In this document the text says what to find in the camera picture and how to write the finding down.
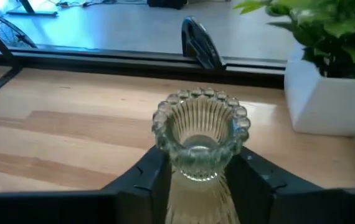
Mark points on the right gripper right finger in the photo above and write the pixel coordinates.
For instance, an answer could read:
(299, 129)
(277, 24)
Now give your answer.
(274, 202)

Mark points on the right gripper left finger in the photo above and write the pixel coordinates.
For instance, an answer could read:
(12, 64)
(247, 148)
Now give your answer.
(127, 202)

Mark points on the green ribbed glass candle holder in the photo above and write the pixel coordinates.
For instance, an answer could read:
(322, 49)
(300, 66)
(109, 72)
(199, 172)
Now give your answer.
(200, 161)

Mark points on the green plant in white pot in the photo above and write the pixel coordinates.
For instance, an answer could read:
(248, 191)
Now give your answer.
(320, 102)

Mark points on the black box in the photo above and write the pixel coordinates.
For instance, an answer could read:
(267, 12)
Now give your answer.
(166, 3)

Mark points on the grey flat stand base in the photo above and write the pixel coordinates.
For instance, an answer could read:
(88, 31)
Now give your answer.
(31, 13)

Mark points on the black pedestal fan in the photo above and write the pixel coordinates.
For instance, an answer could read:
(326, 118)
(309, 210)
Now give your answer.
(9, 34)

